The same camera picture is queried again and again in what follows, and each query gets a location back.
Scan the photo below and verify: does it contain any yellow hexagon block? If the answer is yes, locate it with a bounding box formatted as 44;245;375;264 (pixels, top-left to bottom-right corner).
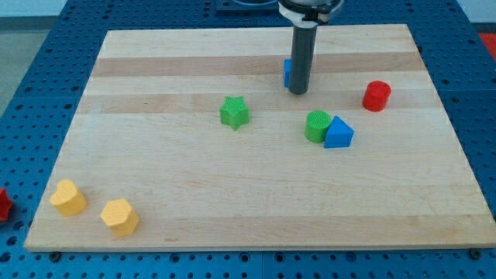
100;198;140;237

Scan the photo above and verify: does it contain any red cylinder block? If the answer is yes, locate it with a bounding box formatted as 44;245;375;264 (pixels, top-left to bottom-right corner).
362;81;391;112

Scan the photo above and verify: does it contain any red star block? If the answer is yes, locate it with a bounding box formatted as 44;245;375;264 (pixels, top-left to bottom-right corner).
0;188;13;222

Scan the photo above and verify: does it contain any blue cube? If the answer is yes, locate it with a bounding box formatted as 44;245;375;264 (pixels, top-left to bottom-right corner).
284;59;291;88

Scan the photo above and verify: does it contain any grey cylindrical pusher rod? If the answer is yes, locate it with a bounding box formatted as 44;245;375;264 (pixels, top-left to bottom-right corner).
288;26;317;95

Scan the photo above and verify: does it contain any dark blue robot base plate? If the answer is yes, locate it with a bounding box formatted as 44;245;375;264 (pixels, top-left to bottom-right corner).
214;0;278;14

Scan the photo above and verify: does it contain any blue triangle block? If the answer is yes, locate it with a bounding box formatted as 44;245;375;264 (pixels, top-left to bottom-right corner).
323;116;354;149

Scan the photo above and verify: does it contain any green cylinder block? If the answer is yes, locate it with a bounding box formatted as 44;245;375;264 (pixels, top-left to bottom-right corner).
304;110;332;143

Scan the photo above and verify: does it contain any wooden board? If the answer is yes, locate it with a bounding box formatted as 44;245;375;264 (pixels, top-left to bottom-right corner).
25;24;495;252

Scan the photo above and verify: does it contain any yellow heart block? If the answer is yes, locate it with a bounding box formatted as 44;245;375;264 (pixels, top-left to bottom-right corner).
49;179;88;216

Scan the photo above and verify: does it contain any green star block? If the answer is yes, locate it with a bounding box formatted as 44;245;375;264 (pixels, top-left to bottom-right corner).
219;96;250;130

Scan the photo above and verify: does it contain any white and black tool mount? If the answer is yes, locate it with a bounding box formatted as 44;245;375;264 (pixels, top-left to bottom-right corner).
277;0;345;28

